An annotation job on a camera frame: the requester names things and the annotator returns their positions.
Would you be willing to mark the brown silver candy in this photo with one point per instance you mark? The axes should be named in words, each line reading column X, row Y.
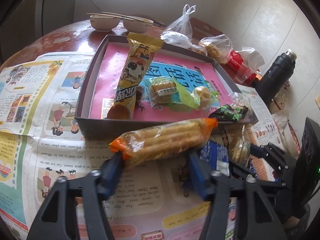
column 139, row 97

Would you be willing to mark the plastic bag of fried snacks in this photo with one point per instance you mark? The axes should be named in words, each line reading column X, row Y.
column 218, row 48

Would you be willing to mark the black thermos bottle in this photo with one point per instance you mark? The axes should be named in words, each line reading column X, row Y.
column 276, row 76

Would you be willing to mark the left white ceramic bowl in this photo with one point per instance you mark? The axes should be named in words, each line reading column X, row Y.
column 102, row 23

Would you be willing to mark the tied clear plastic bag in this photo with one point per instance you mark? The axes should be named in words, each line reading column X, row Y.
column 182, row 25

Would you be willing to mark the colourful student newspaper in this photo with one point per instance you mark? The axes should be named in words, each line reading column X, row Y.
column 41, row 141

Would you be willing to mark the small yellow cake packet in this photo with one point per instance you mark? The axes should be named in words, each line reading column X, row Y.
column 161, row 90

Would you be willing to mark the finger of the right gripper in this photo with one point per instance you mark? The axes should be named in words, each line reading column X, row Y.
column 272, row 154
column 239, row 171

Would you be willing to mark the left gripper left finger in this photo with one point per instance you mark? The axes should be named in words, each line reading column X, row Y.
column 110, row 174

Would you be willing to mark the white ceramic bowl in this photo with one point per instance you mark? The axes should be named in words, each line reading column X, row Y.
column 102, row 23
column 135, row 26

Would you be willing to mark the green yellow pastry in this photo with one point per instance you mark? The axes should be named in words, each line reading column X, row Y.
column 201, row 98

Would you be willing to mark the blue cookie packet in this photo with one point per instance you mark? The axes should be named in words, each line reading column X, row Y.
column 216, row 156

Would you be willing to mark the dark refrigerator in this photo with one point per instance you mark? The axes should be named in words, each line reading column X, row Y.
column 31, row 20

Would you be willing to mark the right white ceramic bowl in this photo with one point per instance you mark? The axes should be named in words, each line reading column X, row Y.
column 135, row 26

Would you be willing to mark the wooden chair back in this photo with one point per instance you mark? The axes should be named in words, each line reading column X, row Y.
column 202, row 29

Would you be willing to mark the yellow panda snack bar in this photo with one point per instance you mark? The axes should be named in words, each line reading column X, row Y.
column 141, row 53

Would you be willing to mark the red tissue pack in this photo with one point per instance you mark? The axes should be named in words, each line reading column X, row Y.
column 245, row 63

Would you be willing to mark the orange egg rolls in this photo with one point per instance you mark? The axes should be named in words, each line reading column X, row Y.
column 163, row 141

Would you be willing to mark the clear plastic cup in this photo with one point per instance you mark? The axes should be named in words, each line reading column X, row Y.
column 244, row 74

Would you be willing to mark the dark cardboard box tray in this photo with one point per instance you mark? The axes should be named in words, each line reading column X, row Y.
column 109, row 128

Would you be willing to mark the wooden chopsticks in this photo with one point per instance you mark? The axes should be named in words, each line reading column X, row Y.
column 120, row 16

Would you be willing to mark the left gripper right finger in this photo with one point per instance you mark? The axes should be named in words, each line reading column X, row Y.
column 200, row 174

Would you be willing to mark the green pastry clear wrapper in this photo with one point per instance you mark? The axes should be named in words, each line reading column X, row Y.
column 239, row 148

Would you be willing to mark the crumpled clear plastic bag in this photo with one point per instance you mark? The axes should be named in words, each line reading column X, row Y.
column 182, row 41

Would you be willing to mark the dark green pea packet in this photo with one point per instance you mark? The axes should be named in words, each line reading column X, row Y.
column 232, row 113

